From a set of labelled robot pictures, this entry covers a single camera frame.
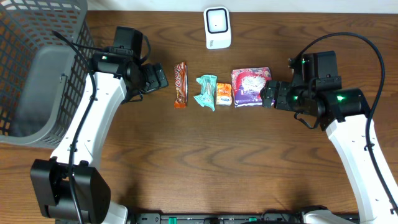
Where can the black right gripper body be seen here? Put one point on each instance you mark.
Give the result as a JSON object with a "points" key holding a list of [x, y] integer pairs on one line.
{"points": [[291, 97]]}

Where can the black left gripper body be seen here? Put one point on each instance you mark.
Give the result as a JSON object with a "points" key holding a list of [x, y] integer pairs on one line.
{"points": [[154, 78]]}

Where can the red purple snack packet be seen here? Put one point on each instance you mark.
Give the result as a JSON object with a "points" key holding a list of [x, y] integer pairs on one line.
{"points": [[247, 84]]}

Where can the orange brown chocolate bar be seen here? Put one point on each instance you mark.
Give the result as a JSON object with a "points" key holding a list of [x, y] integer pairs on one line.
{"points": [[180, 72]]}

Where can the small orange snack packet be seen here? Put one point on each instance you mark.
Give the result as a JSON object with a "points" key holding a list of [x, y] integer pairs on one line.
{"points": [[224, 94]]}

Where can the teal wrapper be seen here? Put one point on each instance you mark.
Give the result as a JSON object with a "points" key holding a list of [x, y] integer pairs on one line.
{"points": [[207, 95]]}

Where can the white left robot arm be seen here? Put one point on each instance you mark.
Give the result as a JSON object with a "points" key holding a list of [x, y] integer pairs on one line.
{"points": [[69, 187]]}

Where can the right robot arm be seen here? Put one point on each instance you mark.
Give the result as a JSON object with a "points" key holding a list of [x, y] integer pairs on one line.
{"points": [[345, 117]]}

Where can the white barcode scanner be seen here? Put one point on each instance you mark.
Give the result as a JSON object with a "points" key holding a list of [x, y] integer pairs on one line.
{"points": [[217, 28]]}

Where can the dark grey plastic basket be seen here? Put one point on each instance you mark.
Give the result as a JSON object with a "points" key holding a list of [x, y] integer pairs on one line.
{"points": [[44, 47]]}

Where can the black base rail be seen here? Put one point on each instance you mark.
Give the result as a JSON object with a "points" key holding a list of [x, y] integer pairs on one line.
{"points": [[266, 217]]}

